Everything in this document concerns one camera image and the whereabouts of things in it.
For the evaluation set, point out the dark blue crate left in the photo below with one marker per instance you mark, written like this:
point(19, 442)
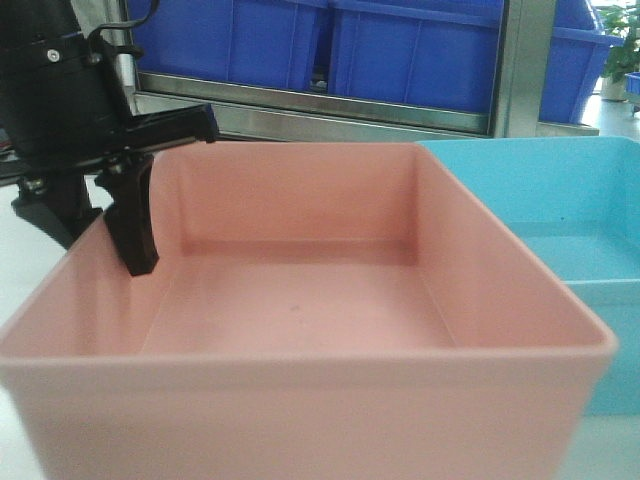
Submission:
point(259, 43)

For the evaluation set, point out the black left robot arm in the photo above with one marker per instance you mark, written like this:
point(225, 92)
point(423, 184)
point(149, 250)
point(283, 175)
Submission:
point(30, 21)

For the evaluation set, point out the dark blue crate right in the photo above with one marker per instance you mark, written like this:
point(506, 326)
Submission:
point(579, 49)

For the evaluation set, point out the potted green plant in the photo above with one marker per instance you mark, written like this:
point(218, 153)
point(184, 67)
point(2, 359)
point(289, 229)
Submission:
point(619, 19)

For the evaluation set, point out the dark blue crate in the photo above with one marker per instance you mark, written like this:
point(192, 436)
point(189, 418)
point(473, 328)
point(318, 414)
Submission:
point(579, 49)
point(259, 43)
point(436, 54)

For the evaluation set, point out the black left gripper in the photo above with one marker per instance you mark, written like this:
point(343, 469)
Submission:
point(62, 105)

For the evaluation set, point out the pink plastic box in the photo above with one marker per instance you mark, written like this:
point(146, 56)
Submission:
point(318, 311)

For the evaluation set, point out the dark blue crate middle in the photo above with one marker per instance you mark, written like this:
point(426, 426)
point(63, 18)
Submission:
point(436, 54)

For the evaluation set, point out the light blue plastic box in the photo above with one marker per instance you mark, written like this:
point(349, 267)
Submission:
point(574, 201)

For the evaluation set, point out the stainless steel shelf rack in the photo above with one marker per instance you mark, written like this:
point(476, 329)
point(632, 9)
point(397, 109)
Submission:
point(255, 113)

